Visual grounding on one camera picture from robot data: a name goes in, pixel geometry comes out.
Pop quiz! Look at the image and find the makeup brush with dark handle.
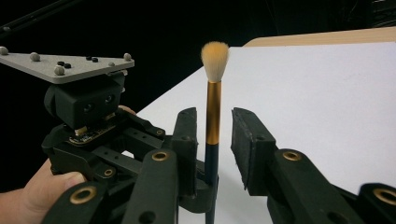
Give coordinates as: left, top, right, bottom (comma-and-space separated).
200, 41, 231, 224

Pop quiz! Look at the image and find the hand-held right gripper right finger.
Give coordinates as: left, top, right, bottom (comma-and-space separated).
231, 106, 278, 198

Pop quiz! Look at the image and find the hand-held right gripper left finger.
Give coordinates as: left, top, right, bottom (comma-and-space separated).
171, 106, 200, 198

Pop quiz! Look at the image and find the white board sheet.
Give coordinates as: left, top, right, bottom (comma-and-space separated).
122, 41, 396, 224

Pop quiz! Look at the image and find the black metal stand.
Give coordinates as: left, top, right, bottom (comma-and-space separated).
0, 0, 83, 35

